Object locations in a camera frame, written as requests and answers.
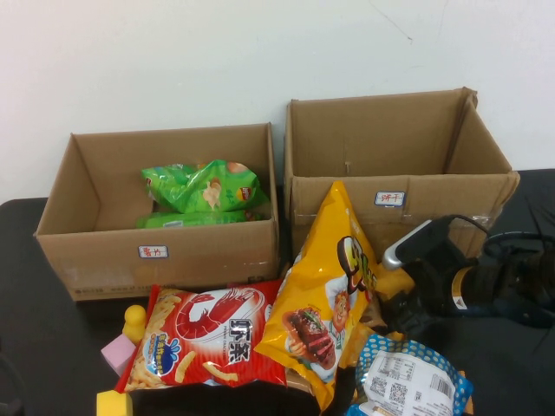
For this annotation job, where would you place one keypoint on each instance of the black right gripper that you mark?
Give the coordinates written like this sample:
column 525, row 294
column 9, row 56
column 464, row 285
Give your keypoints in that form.
column 433, row 281

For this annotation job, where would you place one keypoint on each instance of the blue polka dot snack bag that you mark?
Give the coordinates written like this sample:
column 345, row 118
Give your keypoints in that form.
column 412, row 377

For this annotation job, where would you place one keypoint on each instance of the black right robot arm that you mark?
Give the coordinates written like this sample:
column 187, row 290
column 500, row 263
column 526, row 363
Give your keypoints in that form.
column 507, row 286

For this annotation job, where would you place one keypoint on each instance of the small yellow snack packet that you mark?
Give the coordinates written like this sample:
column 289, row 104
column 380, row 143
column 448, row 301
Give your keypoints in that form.
column 396, row 284

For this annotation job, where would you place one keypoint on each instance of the large yellow chef snack bag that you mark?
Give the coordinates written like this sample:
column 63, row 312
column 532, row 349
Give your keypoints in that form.
column 316, row 286

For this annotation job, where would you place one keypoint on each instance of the tall taped cardboard box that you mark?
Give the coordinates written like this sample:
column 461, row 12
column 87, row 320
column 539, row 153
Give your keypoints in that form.
column 433, row 203

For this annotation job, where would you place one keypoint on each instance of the white label with red writing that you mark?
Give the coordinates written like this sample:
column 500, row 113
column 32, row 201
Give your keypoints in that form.
column 389, row 198
column 153, row 251

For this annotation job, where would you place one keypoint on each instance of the red shrimp cracker bag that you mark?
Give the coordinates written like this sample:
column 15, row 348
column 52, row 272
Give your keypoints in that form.
column 208, row 329

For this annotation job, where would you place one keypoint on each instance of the green potato chips bag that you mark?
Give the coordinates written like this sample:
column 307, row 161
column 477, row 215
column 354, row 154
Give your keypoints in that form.
column 191, row 219
column 195, row 186

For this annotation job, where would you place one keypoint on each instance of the yellow peg figure toy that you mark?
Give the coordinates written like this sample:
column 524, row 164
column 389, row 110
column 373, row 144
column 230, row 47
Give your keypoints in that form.
column 134, row 318

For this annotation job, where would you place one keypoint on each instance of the pink cube block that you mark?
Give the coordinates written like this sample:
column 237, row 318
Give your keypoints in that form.
column 117, row 353

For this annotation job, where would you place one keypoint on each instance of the low cardboard box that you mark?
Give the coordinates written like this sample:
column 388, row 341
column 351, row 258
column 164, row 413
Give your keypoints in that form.
column 108, row 268

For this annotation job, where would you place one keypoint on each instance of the yellow cube block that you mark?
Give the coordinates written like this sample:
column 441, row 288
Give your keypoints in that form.
column 112, row 403

